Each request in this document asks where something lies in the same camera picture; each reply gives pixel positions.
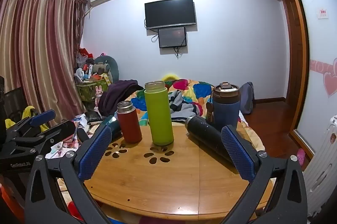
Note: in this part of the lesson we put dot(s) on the black wall television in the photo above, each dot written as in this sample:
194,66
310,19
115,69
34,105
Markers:
170,13

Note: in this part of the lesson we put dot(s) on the white sliding door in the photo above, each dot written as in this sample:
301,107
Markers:
320,42

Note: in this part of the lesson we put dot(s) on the green thermos cup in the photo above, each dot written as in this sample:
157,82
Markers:
159,118

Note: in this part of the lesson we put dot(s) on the wooden door frame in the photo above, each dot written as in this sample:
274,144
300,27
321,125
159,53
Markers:
297,60

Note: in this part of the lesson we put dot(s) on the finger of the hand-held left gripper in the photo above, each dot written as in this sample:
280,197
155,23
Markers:
42,117
62,129

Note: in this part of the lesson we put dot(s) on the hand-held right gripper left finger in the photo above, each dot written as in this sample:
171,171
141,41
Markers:
94,154

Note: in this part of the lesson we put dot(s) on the pink rabbit toy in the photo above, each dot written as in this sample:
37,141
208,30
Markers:
99,94

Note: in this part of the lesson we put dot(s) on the blue tumbler cup brown lid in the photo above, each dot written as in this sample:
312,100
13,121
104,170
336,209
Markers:
226,113

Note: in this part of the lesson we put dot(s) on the grey striped garment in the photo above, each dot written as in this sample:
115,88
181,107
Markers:
181,108

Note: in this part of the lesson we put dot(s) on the green storage basket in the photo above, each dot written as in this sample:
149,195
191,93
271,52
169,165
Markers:
88,90

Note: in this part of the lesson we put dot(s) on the pink slipper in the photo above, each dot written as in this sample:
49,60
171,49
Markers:
300,155

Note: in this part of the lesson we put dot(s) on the small black monitor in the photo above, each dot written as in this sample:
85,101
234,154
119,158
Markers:
172,37

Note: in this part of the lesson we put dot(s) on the dark purple garment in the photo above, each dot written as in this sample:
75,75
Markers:
115,94

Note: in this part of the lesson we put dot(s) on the striped pink curtain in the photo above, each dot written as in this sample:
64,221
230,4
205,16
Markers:
39,50

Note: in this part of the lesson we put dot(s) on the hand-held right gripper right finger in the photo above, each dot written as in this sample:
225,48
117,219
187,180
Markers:
238,154

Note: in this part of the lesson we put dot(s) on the red thermos cup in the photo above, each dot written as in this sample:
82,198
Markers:
129,126

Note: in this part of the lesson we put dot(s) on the grey blue backpack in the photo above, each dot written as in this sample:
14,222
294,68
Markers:
247,98

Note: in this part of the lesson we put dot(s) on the yellow cloth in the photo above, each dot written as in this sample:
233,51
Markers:
28,111

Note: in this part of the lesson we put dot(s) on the black thermos cup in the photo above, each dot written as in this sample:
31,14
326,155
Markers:
205,134

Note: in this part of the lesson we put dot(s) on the colourful printed blanket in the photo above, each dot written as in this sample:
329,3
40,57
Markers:
201,89

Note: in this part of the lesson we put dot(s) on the dark teal bottle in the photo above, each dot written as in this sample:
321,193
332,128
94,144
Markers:
115,125

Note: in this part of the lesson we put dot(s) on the black mesh chair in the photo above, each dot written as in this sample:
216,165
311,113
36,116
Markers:
14,102

